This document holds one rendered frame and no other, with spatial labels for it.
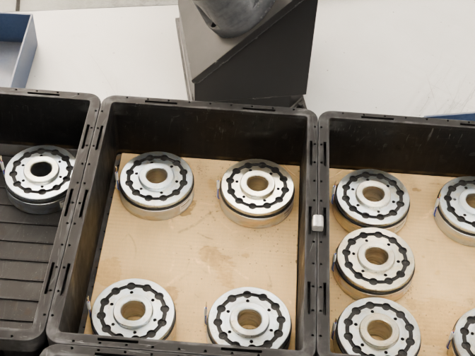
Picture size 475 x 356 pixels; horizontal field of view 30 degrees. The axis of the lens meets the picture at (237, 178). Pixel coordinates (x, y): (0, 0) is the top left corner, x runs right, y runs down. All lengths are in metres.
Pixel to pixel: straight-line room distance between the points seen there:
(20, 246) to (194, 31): 0.52
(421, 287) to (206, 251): 0.29
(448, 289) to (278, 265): 0.22
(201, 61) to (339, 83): 0.29
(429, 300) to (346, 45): 0.68
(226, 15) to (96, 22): 0.41
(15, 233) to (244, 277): 0.32
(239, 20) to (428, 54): 0.46
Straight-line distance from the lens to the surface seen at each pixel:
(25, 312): 1.15
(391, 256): 1.16
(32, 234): 1.23
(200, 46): 1.50
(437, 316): 1.17
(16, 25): 1.69
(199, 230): 1.21
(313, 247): 1.07
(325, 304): 1.05
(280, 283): 1.16
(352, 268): 1.15
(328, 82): 1.63
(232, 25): 1.42
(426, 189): 1.30
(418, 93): 1.64
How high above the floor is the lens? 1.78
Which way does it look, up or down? 48 degrees down
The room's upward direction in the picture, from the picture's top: 3 degrees clockwise
